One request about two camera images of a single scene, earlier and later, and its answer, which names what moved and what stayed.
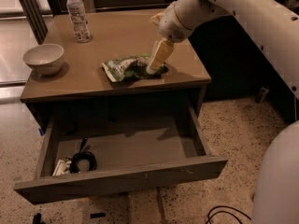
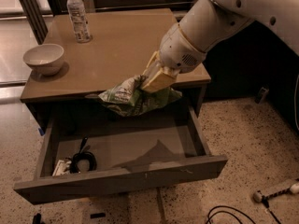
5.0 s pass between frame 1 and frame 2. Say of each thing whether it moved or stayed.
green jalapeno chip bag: moved
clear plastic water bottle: stayed
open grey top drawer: stayed
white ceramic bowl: stayed
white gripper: moved
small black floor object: stayed
